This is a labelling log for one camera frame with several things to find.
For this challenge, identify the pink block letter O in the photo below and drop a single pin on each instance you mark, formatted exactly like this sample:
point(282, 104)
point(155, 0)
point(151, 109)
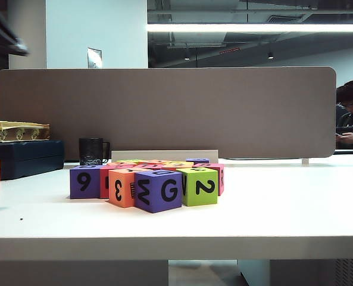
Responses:
point(221, 180)

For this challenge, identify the white partition foot bracket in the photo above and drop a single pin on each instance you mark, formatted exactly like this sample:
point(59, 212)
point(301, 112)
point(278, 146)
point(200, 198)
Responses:
point(305, 161)

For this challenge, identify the seated person dark shirt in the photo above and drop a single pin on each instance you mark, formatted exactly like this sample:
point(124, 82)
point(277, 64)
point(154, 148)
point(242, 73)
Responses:
point(350, 125)

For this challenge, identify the purple block digit 9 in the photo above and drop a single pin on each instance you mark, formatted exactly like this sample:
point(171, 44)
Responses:
point(84, 183)

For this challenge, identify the purple block letter G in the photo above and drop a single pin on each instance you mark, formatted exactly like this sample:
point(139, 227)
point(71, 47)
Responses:
point(158, 192)

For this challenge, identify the red foam block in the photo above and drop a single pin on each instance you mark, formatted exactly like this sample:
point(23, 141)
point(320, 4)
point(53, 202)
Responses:
point(104, 184)

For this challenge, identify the black patterned mug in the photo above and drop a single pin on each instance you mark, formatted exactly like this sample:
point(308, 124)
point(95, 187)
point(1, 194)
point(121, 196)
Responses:
point(90, 150)

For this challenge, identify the orange block digit 3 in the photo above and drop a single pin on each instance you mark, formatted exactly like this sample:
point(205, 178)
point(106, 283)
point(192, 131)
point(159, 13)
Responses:
point(119, 189)

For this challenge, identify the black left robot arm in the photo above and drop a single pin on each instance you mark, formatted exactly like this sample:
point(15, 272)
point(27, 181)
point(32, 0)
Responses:
point(3, 35)

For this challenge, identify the brown desk partition panel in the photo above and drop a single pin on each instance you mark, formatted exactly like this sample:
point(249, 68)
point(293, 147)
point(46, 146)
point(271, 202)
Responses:
point(170, 113)

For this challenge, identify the small purple foam block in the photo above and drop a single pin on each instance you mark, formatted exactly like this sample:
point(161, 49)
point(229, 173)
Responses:
point(197, 161)

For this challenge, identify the long ceiling light strip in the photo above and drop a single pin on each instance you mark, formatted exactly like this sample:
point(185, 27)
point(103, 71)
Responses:
point(253, 28)

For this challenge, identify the red led ceiling sign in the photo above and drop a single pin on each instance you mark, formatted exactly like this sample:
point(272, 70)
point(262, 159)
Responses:
point(229, 51)

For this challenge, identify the green block letters W O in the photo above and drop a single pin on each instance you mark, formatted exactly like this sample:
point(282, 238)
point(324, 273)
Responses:
point(200, 187)

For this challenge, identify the dark blue case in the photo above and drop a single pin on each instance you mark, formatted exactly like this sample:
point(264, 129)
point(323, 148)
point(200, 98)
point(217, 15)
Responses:
point(27, 159)

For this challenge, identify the grey under-desk panel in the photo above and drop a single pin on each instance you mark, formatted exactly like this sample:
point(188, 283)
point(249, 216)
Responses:
point(319, 272)
point(75, 273)

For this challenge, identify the yellow foam block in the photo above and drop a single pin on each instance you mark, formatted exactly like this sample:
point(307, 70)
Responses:
point(179, 164)

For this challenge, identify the small ceiling spot lamp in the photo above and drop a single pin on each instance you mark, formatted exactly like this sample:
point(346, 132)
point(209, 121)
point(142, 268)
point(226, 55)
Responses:
point(270, 55)

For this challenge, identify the green foam block plain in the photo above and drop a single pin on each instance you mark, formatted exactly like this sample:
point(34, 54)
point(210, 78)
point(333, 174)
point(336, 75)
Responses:
point(127, 161)

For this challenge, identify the yellow patterned box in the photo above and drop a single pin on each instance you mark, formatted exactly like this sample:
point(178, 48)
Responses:
point(23, 132)

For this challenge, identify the silver wall plate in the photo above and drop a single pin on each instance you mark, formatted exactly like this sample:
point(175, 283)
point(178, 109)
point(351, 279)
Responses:
point(94, 58)

